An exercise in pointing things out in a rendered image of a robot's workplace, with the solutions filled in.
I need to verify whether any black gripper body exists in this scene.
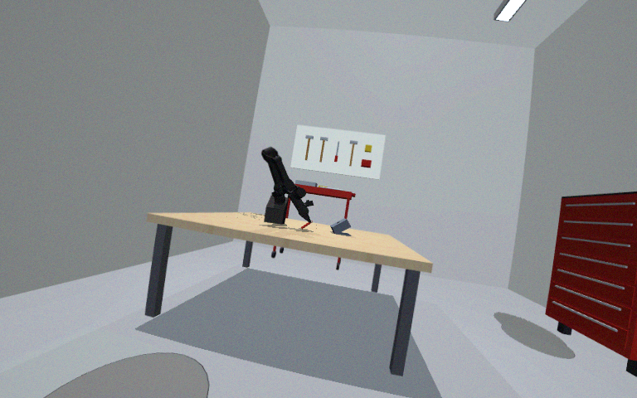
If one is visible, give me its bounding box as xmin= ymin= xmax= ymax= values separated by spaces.
xmin=294 ymin=199 xmax=309 ymax=216

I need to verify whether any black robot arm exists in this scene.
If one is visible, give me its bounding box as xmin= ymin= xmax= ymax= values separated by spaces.
xmin=261 ymin=147 xmax=306 ymax=206

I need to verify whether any grey square panel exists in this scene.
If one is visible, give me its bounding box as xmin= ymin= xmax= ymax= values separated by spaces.
xmin=330 ymin=218 xmax=351 ymax=236

